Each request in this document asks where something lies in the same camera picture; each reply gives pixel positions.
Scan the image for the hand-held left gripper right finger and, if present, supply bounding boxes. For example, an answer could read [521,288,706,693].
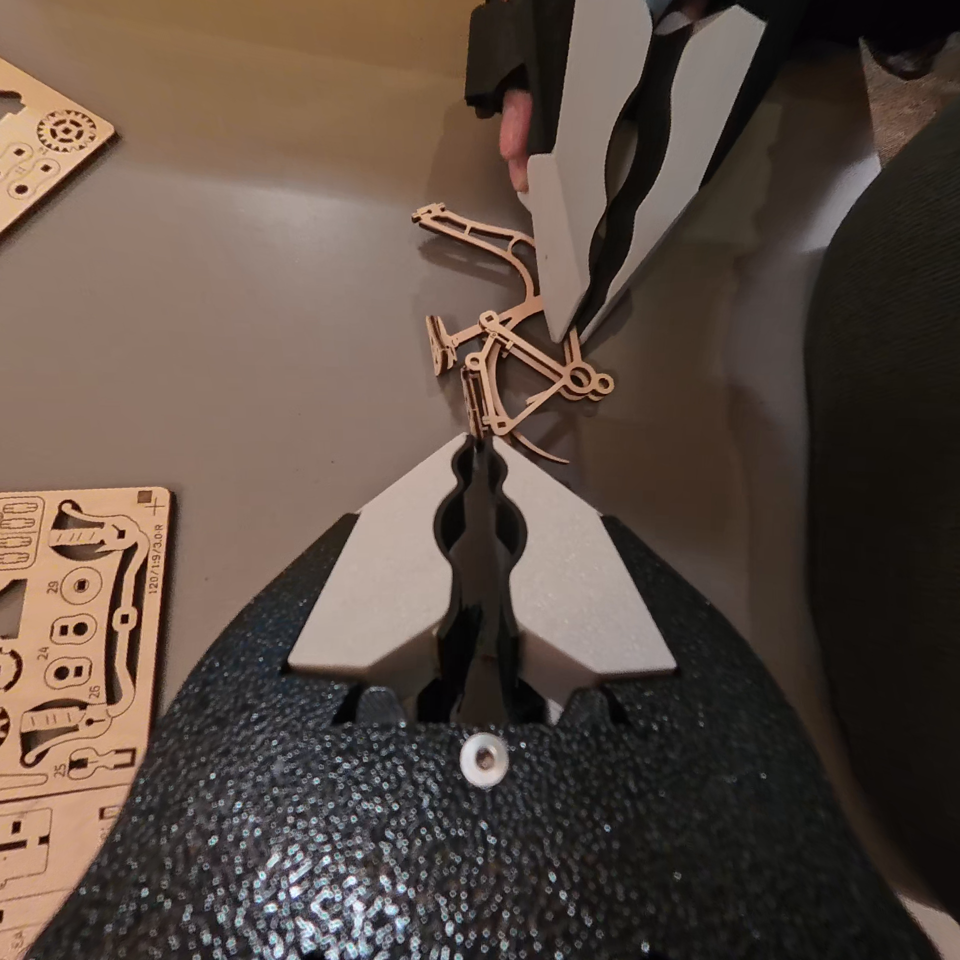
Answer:
[480,433,678,710]

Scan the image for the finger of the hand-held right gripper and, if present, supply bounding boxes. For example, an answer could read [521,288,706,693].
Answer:
[516,0,657,345]
[573,7,770,348]

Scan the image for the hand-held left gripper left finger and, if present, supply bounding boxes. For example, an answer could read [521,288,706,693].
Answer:
[287,433,481,710]

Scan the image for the small wooden model part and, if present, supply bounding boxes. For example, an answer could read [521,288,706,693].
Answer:
[461,366,498,445]

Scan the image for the wooden bicycle frame model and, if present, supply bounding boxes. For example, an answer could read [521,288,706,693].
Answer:
[411,202,616,466]

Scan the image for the person's right hand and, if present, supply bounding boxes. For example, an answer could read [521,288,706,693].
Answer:
[499,88,535,195]

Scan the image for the wooden part sheet rounded pieces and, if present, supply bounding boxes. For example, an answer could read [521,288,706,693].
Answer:
[0,487,172,805]

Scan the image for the person's dark green clothing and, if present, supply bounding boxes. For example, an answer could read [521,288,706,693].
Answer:
[806,97,960,935]

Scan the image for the wooden part sheet large cutout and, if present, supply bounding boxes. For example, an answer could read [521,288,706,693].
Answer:
[0,804,125,960]

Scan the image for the wooden part sheet with gear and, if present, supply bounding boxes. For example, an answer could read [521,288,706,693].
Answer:
[0,58,117,237]

